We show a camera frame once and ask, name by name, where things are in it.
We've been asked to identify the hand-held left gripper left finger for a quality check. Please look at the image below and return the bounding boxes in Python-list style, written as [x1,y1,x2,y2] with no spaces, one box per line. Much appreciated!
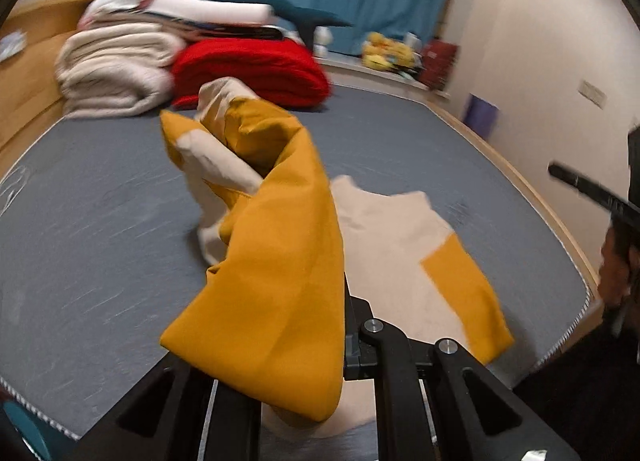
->
[75,353,262,461]

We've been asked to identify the white folded bedding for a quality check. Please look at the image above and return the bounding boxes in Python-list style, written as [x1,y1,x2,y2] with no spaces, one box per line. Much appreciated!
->
[80,0,278,32]

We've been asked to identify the red folded blanket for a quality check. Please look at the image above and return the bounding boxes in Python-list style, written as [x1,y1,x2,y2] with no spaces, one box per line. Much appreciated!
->
[171,38,332,110]

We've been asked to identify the yellow plush toy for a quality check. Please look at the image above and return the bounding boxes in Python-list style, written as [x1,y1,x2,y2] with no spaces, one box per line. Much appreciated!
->
[361,32,416,72]

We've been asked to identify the wooden bed frame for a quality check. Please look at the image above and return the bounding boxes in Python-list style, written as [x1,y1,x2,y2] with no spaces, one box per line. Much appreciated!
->
[0,0,606,377]

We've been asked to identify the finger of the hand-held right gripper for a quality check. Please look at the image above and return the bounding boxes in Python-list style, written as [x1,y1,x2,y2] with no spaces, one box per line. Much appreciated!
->
[548,163,640,229]

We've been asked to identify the beige and yellow garment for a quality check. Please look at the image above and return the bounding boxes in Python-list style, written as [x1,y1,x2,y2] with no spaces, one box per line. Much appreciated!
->
[159,77,515,438]

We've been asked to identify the grey quilted mattress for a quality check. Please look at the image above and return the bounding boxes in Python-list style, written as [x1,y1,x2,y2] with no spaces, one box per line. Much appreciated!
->
[0,86,601,461]

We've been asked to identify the person's right hand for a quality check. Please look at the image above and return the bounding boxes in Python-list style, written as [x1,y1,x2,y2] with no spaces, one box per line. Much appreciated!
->
[599,228,640,309]

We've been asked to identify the teal round object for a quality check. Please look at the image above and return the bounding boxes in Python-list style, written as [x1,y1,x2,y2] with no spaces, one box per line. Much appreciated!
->
[2,401,56,461]

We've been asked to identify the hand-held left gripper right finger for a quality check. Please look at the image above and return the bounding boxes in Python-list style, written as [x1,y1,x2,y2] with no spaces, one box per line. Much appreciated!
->
[342,275,581,461]

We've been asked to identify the beige folded blanket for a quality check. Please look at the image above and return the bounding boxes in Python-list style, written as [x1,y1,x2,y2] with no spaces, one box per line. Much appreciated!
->
[54,23,188,119]

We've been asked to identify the white wall outlet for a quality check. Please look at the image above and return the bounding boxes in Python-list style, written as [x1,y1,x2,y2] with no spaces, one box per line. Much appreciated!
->
[578,81,608,108]

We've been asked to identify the white bedside ledge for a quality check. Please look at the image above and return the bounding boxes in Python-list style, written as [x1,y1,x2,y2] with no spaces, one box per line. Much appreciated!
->
[315,55,451,99]

